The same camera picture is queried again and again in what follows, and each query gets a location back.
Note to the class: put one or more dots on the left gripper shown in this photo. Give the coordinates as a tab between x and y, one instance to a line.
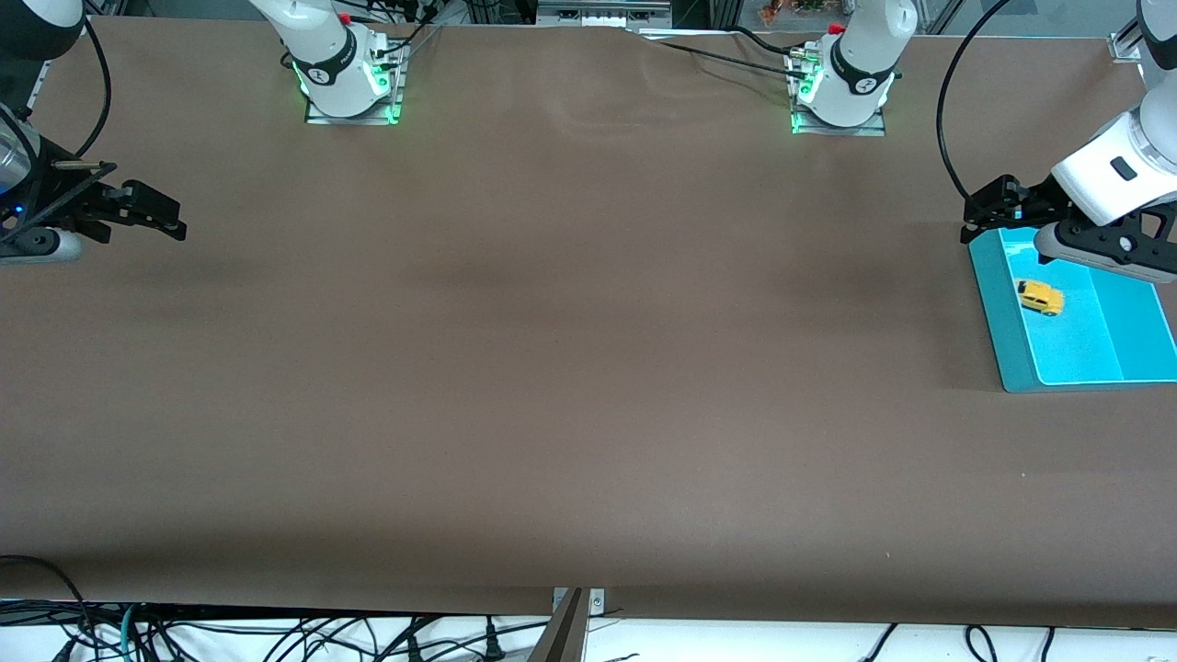
1037	201

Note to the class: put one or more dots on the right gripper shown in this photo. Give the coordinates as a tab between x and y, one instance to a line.
81	201

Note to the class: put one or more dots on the yellow toy beetle car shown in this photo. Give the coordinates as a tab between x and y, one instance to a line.
1041	298

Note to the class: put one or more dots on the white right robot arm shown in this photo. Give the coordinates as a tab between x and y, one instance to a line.
326	55

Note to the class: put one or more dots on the teal plastic storage bin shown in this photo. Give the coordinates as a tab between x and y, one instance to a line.
1067	349

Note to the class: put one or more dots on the grey metal equipment box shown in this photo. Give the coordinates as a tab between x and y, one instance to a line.
598	14

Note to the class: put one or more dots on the brown table cover sheet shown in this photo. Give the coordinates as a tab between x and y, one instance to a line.
588	414

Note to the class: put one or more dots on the dark grey support beam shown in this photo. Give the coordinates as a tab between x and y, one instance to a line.
561	639

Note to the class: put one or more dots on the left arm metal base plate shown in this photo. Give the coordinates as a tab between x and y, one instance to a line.
878	130

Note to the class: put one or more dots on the silver corner bracket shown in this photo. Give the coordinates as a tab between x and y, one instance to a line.
1124	46

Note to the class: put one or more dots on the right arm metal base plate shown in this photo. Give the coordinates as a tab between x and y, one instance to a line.
397	92

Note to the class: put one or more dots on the small metal edge bracket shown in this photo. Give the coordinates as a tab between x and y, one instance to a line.
598	602

